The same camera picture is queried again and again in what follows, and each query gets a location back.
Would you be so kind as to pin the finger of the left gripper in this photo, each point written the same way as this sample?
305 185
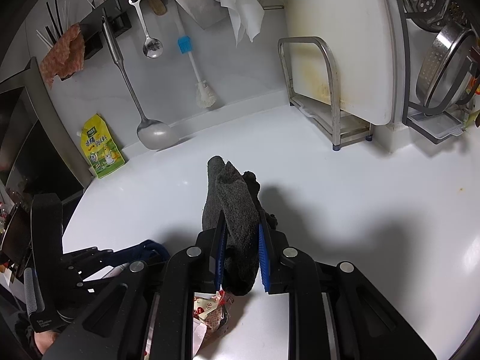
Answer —
86 273

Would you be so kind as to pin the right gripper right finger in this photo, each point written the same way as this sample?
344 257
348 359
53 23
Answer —
335 312

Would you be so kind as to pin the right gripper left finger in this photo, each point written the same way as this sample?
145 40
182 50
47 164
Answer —
146 312

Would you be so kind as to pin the red white snack wrapper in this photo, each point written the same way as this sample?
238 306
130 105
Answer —
213 309

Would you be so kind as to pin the dark grey cloth rag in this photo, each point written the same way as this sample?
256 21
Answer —
236 196

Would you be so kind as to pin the person left hand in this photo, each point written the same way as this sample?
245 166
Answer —
44 340

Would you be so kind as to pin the yellow green seasoning pouch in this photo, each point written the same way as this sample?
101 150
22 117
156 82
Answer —
99 148

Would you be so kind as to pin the black oven appliance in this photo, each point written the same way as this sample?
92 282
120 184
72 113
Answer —
38 156

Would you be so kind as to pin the steel cutting board rack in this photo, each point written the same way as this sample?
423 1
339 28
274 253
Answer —
323 107

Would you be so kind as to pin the blue white bottle brush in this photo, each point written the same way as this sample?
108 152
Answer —
205 96

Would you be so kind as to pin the orange hanging dishcloth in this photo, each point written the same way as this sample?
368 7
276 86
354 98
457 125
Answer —
65 58

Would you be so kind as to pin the black dish rack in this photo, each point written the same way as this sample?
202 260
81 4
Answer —
416 43

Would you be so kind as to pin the small steel spoon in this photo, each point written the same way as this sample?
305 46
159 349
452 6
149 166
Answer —
152 47

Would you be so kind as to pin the chopsticks in holder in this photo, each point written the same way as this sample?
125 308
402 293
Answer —
58 24

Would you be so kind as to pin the white cutting board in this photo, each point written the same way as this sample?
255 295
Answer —
358 32

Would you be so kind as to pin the black wall hook rail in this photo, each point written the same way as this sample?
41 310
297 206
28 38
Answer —
205 13

